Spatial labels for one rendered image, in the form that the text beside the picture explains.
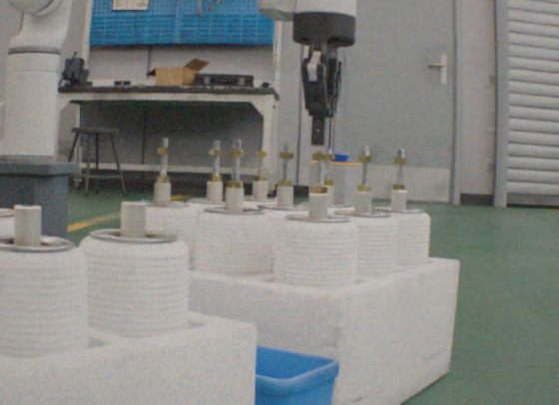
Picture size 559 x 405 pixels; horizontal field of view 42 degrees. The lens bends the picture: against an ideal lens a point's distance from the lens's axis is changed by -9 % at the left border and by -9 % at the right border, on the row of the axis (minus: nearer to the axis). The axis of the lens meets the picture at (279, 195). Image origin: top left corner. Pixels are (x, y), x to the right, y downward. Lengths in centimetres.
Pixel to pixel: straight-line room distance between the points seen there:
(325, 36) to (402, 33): 528
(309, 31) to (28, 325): 51
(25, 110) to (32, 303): 68
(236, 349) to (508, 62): 562
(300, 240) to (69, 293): 39
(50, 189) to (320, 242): 47
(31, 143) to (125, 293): 61
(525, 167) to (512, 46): 97
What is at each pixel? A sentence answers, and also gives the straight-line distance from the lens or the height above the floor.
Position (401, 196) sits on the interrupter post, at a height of 27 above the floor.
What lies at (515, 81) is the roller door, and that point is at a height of 100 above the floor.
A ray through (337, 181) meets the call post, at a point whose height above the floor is 28.
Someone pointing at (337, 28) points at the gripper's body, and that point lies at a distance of 91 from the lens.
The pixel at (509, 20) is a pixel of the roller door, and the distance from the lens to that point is 631.
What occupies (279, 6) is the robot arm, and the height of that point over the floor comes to 50.
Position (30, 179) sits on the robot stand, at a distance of 118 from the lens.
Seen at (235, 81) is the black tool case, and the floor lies 81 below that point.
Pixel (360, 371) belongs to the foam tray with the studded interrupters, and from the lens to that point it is 91.
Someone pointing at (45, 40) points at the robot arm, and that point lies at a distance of 122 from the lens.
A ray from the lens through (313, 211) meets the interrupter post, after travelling 92.
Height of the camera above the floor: 33
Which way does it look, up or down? 3 degrees down
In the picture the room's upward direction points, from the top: 2 degrees clockwise
